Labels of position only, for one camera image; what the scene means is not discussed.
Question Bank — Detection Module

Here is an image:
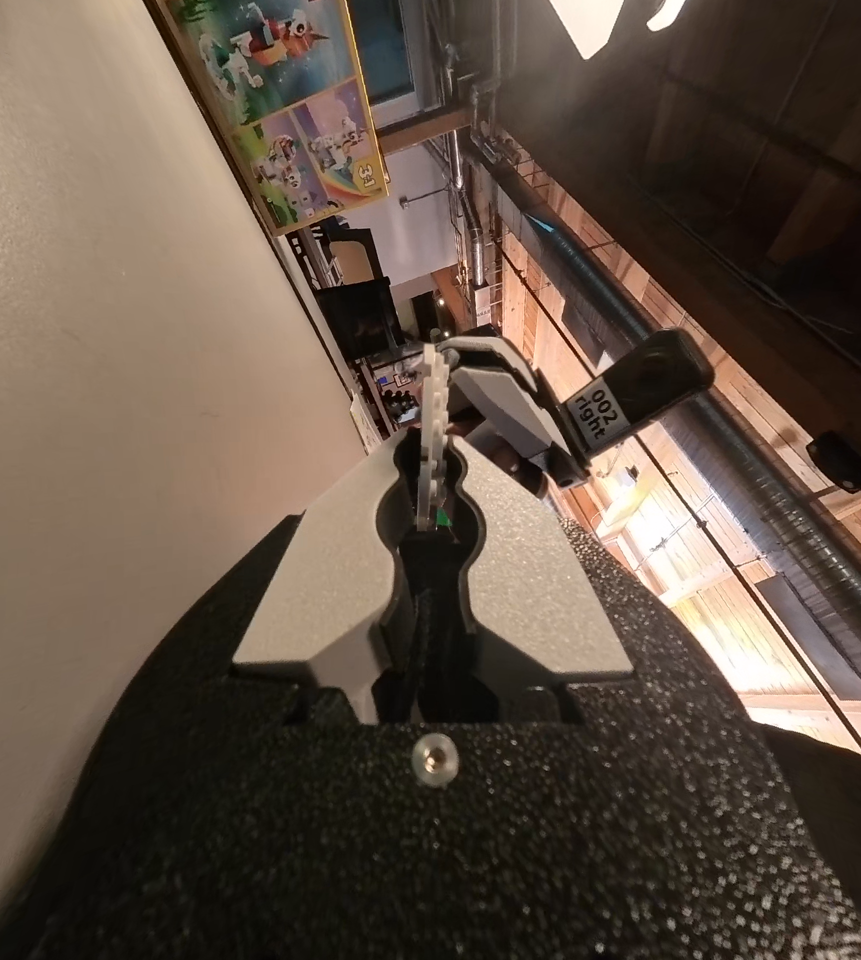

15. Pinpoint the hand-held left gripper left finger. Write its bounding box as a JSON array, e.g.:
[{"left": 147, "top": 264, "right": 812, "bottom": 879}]
[{"left": 231, "top": 433, "right": 405, "bottom": 725}]

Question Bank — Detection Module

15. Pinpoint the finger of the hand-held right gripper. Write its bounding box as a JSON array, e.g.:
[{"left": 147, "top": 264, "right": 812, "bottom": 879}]
[
  {"left": 450, "top": 363, "right": 576, "bottom": 460},
  {"left": 436, "top": 336, "right": 542, "bottom": 394}
]

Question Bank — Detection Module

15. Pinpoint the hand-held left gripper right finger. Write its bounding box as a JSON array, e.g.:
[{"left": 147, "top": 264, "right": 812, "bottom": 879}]
[{"left": 449, "top": 436, "right": 636, "bottom": 725}]

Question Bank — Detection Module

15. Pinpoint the round cream lego plate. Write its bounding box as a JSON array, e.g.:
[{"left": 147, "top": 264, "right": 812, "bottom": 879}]
[{"left": 411, "top": 343, "right": 454, "bottom": 532}]

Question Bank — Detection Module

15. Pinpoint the lego instruction booklet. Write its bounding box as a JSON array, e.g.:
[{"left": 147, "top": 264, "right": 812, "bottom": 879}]
[{"left": 350, "top": 393, "right": 381, "bottom": 456}]

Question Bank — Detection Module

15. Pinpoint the yellow lego set box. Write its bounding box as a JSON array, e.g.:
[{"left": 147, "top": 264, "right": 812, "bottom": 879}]
[{"left": 144, "top": 0, "right": 390, "bottom": 237}]

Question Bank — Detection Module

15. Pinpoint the person's right hand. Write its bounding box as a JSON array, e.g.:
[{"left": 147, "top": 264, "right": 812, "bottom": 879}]
[{"left": 468, "top": 423, "right": 552, "bottom": 498}]

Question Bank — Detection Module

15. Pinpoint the black office chair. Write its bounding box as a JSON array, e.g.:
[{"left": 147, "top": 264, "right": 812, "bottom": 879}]
[{"left": 315, "top": 276, "right": 407, "bottom": 363}]

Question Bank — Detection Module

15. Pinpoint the black ceiling box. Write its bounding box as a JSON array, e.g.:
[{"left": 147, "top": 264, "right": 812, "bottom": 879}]
[{"left": 805, "top": 431, "right": 861, "bottom": 494}]

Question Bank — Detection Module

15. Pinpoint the white studio light panel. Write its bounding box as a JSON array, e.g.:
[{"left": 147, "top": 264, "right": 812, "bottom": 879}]
[{"left": 550, "top": 0, "right": 688, "bottom": 63}]

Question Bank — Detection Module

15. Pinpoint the long grey ceiling duct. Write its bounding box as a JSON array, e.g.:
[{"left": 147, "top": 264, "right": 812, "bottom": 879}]
[{"left": 520, "top": 202, "right": 861, "bottom": 646}]

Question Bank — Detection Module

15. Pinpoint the silver ventilation duct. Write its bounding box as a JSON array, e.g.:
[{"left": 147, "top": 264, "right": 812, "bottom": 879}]
[{"left": 445, "top": 127, "right": 508, "bottom": 295}]

